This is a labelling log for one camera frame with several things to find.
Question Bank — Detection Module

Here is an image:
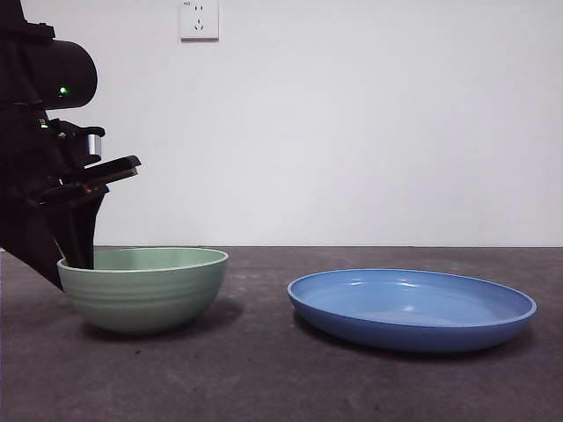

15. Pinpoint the green ribbed bowl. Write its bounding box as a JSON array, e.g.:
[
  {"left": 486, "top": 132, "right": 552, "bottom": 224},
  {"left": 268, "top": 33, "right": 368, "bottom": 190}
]
[{"left": 56, "top": 246, "right": 230, "bottom": 338}]

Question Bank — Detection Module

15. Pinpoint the blue round plate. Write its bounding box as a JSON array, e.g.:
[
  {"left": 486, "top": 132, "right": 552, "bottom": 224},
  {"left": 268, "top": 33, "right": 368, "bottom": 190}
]
[{"left": 287, "top": 268, "right": 538, "bottom": 354}]

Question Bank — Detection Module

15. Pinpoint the white wall socket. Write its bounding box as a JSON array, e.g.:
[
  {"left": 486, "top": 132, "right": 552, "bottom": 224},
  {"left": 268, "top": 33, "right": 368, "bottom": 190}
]
[{"left": 179, "top": 0, "right": 221, "bottom": 44}]

